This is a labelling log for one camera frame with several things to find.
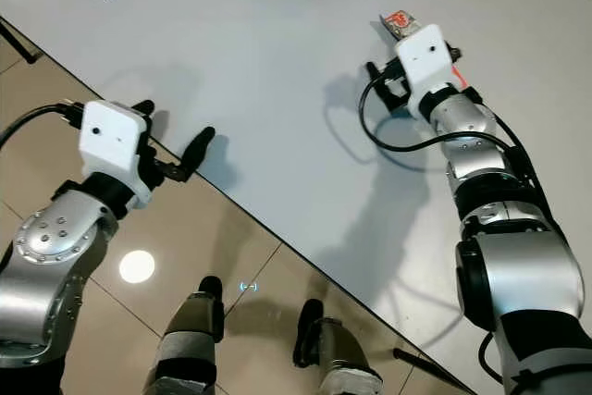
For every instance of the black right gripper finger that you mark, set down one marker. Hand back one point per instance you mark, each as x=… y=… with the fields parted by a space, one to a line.
x=375 y=72

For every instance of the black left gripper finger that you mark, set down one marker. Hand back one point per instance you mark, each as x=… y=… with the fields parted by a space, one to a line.
x=201 y=150
x=143 y=107

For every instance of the silver red snack wrapper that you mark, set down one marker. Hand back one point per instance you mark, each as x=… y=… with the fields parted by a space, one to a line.
x=400 y=25

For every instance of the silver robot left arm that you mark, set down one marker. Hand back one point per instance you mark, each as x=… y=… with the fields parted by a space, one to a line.
x=55 y=256

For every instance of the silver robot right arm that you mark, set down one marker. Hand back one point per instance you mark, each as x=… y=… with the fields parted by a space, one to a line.
x=481 y=145

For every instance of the robot left leg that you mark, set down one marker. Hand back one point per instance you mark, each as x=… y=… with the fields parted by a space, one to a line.
x=185 y=339

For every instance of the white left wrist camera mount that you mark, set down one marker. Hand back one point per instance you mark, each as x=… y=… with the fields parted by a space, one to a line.
x=114 y=136

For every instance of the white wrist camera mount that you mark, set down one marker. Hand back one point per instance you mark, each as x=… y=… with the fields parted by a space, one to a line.
x=114 y=136
x=425 y=57

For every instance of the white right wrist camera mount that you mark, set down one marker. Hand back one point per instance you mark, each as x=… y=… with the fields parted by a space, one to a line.
x=425 y=57

